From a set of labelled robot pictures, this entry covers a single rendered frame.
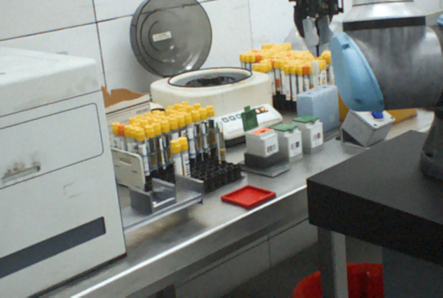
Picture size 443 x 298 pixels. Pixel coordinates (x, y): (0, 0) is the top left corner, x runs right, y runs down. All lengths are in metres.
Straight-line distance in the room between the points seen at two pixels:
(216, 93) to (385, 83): 0.60
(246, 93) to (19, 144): 0.74
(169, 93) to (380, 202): 0.70
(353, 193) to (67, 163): 0.40
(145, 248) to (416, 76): 0.47
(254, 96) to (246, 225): 0.48
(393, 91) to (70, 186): 0.46
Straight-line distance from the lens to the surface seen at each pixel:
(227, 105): 1.53
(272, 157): 1.31
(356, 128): 1.42
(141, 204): 1.11
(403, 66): 0.99
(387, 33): 0.98
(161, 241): 1.09
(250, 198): 1.21
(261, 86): 1.58
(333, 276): 1.43
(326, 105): 1.50
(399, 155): 1.17
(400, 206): 0.99
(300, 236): 2.39
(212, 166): 1.31
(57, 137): 0.95
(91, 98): 0.97
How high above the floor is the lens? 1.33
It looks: 16 degrees down
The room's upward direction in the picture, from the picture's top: 6 degrees counter-clockwise
